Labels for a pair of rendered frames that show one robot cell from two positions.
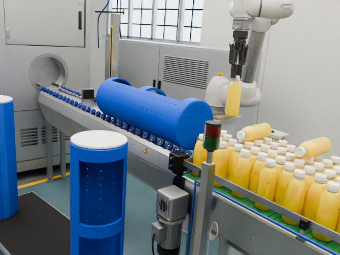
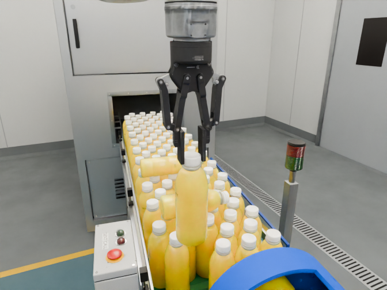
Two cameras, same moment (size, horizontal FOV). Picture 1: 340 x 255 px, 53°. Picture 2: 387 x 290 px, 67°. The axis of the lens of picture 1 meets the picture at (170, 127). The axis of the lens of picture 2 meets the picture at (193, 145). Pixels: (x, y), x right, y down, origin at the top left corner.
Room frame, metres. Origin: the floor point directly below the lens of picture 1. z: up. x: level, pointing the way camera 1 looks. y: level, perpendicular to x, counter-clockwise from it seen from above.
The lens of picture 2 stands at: (2.26, -0.08, 1.61)
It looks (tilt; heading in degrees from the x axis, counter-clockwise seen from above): 20 degrees down; 205
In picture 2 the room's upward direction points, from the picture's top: straight up
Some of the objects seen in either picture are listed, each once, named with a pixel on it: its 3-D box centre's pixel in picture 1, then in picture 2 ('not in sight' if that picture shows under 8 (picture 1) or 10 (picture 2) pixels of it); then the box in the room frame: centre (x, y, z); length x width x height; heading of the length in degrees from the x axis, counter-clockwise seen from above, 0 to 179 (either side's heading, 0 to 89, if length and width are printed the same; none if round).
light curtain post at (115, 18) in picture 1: (112, 109); not in sight; (3.08, 0.55, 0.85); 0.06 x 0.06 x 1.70; 41
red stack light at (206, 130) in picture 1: (212, 130); (295, 149); (1.22, -0.16, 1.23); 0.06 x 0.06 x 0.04
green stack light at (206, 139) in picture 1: (211, 141); (294, 160); (1.22, -0.16, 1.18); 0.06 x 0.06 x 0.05
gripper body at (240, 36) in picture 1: (240, 40); (190, 66); (1.76, -0.32, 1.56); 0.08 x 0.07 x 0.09; 132
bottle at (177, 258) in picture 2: not in sight; (177, 267); (1.68, -0.40, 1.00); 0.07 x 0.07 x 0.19
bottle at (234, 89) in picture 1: (233, 97); (191, 201); (1.75, -0.32, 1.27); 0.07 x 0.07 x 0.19
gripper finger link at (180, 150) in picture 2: (239, 71); (180, 145); (1.77, -0.33, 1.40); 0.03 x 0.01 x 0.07; 42
